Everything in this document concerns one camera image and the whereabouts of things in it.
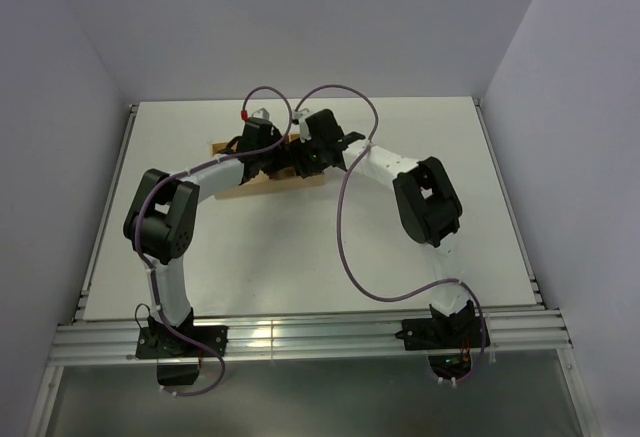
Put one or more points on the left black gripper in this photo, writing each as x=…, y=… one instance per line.
x=284, y=160

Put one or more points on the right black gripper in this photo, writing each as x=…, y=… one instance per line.
x=299, y=152

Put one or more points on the wooden compartment tray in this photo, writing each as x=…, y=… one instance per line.
x=263, y=184

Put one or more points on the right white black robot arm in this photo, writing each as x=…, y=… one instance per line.
x=428, y=206

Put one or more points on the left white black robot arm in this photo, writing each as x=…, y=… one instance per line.
x=161, y=220

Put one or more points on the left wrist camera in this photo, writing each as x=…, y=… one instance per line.
x=259, y=117

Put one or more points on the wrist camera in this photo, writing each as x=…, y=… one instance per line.
x=300, y=119
x=259, y=117

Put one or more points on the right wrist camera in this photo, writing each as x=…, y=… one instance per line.
x=300, y=119

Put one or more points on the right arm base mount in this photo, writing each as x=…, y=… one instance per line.
x=458, y=334

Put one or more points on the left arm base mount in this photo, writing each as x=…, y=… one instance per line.
x=179, y=353

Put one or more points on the aluminium rail frame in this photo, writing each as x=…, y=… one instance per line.
x=267, y=266

